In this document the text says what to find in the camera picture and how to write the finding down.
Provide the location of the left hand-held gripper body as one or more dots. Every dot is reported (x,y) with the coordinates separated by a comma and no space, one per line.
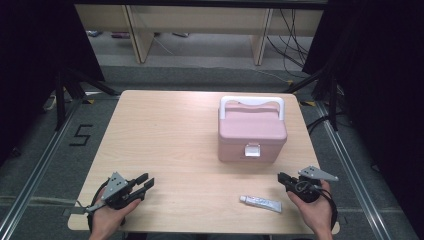
(115,186)

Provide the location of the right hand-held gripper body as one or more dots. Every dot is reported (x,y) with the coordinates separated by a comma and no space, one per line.
(308,190)

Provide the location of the white ointment tube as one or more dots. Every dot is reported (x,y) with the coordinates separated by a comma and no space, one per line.
(261,203)

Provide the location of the person's right hand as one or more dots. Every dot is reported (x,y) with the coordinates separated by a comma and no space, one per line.
(316,215)

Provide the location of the person's left hand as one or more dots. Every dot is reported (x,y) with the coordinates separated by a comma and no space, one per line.
(105,220)

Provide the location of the black tape strip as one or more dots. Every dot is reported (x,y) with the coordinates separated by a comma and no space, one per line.
(75,211)

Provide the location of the black curtain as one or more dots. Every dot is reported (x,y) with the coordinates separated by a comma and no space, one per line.
(26,50)
(383,66)

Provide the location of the light wooden desk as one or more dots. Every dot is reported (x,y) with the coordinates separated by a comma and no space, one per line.
(200,20)

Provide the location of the metal floor rail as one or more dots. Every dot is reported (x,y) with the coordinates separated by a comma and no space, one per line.
(353,173)
(38,173)

